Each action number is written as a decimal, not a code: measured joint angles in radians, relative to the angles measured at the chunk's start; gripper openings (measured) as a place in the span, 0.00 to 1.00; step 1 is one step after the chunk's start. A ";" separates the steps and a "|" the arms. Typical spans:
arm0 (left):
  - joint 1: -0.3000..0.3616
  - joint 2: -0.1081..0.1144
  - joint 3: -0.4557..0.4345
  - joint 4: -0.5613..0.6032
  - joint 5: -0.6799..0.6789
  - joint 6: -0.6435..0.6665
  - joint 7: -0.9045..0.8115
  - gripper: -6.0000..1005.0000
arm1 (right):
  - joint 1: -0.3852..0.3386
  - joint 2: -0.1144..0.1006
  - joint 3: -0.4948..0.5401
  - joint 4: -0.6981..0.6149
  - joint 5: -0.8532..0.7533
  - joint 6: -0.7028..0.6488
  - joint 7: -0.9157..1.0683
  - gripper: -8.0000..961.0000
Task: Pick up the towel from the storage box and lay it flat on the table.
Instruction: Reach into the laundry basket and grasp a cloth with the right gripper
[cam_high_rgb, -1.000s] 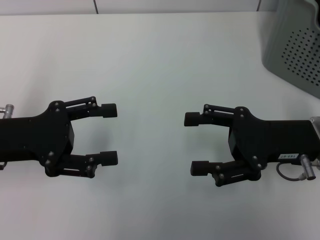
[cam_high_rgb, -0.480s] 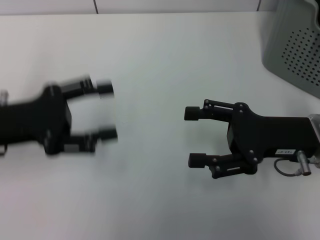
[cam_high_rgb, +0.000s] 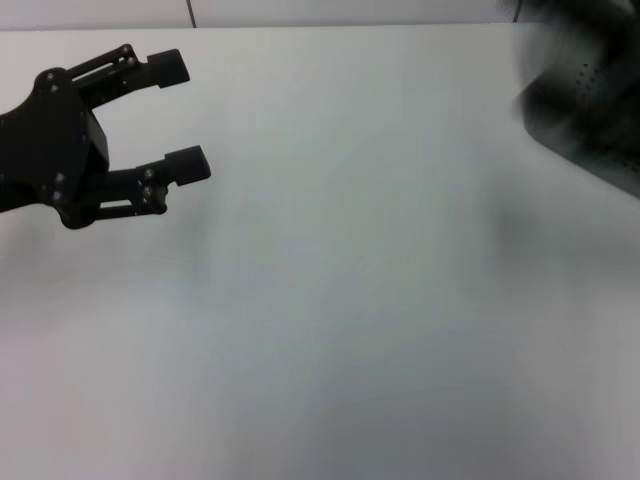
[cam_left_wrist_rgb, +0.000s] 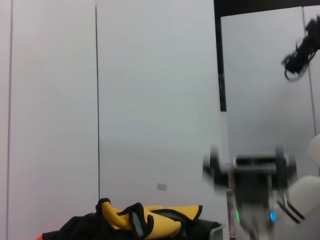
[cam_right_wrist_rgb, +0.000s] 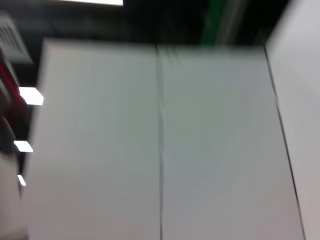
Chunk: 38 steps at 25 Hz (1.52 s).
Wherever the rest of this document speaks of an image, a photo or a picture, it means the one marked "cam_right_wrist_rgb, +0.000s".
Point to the red ceiling pipe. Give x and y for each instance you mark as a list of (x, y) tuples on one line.
[(10, 80)]

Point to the white ceiling light panel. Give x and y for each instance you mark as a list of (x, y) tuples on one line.
[(21, 180), (23, 146), (31, 96), (95, 1)]

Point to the green vertical pole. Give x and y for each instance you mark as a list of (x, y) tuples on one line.
[(211, 22)]

